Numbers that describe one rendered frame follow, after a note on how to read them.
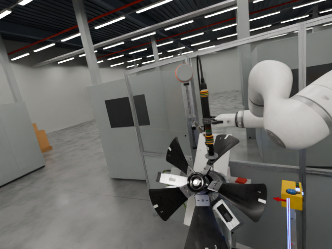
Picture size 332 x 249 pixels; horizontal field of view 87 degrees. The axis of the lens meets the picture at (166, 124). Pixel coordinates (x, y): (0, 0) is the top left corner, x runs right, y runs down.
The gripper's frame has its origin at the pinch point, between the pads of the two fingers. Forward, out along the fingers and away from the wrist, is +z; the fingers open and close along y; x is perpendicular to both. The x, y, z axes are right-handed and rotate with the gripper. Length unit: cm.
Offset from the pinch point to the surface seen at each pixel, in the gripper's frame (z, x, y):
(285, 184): -33, -51, 32
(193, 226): 7, -54, -19
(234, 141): -9.2, -16.5, 14.1
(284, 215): -32, -104, 70
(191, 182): 11.8, -36.3, -5.4
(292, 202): -37, -55, 21
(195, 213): 7, -50, -14
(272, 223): -22, -116, 70
